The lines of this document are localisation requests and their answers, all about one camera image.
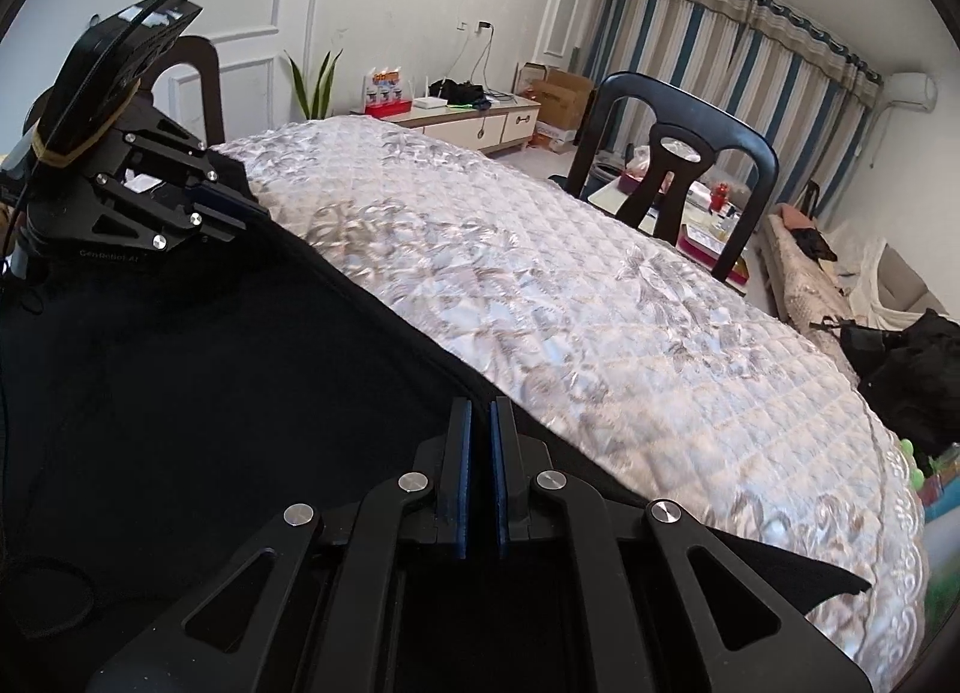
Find red white product box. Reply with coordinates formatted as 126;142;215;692
363;67;413;118

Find cardboard box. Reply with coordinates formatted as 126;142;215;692
530;69;594;131

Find dark wooden chair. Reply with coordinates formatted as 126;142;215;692
141;33;226;147

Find black bag on sofa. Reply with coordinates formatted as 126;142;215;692
811;310;960;459

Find white air conditioner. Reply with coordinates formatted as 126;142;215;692
882;72;937;113

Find striped blue beige curtain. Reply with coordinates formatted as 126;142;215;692
576;0;884;209

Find black pants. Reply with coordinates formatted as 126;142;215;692
0;212;872;693

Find green snake plant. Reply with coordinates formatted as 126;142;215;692
285;51;343;121

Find white low tv cabinet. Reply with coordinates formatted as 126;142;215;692
386;95;540;154

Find white quilted bedspread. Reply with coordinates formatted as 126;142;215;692
224;116;928;691

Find beige sofa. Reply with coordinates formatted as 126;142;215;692
758;205;957;383

